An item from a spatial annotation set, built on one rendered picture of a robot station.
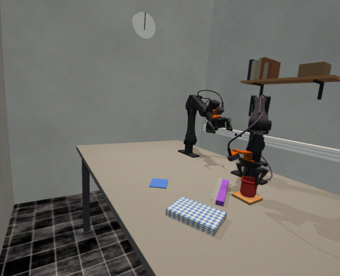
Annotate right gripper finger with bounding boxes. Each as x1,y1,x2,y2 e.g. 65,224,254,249
226,118,233,131
206,121,215,134

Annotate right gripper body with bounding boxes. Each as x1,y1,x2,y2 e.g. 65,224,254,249
208,107,227,131

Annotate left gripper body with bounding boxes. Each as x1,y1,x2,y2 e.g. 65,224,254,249
231,147,268,171

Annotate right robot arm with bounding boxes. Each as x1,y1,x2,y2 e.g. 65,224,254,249
178,95,224,158

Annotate dark red cup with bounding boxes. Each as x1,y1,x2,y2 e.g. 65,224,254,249
240,177,257,197

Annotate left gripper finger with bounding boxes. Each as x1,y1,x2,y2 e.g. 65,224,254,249
236,162,248,177
254,169,269,186

